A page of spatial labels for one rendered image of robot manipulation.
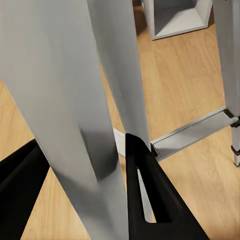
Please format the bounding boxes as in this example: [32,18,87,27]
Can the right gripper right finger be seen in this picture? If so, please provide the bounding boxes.
[125,133,210,240]

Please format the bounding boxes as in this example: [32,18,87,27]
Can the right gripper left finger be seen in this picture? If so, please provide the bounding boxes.
[0,139,51,240]

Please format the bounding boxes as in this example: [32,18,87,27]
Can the camera tripod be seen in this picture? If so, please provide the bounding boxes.
[0,0,240,240]

